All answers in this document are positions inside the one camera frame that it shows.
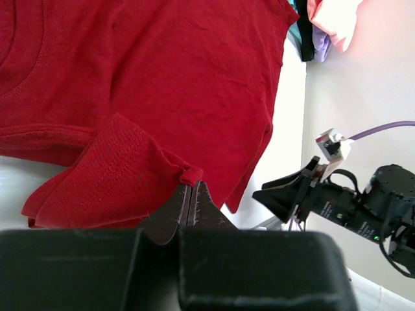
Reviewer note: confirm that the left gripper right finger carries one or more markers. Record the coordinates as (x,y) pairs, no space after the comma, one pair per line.
(203,213)

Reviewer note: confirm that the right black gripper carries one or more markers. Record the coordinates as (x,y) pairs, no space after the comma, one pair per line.
(338,204)

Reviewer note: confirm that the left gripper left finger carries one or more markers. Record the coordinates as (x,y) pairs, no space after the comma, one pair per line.
(161,226)

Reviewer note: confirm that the red t shirt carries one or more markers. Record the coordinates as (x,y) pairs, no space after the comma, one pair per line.
(133,98)

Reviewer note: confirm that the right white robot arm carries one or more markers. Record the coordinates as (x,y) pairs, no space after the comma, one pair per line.
(382,213)

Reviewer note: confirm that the lavender folded t shirt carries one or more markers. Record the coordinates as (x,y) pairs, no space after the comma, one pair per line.
(322,44)

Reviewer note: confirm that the teal folded t shirt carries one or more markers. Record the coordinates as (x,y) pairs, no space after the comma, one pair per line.
(294,34)

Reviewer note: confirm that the black folded t shirt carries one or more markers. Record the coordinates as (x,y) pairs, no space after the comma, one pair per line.
(306,31)

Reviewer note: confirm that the pink folded t shirt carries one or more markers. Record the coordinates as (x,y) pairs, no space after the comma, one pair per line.
(337,18)

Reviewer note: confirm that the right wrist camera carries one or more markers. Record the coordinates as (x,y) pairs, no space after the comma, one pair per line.
(335,147)

